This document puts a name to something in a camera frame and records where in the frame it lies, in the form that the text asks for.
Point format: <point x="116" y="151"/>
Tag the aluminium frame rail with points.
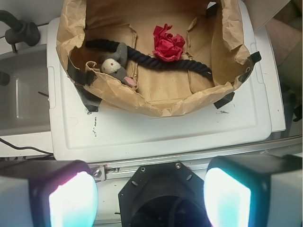
<point x="196" y="160"/>

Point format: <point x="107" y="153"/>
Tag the brown paper bag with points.
<point x="214" y="63"/>

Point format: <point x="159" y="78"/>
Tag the black octagonal mount plate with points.
<point x="163" y="195"/>

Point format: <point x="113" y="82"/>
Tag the white plastic bin lid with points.
<point x="254" y="113"/>

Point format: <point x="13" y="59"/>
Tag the crumpled red paper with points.
<point x="167" y="47"/>

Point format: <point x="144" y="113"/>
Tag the gray plush mouse toy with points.
<point x="114" y="65"/>

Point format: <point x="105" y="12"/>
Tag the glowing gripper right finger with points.
<point x="254" y="191"/>

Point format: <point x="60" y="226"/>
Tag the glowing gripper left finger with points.
<point x="47" y="193"/>

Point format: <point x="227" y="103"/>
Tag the gray plastic tray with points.
<point x="24" y="105"/>

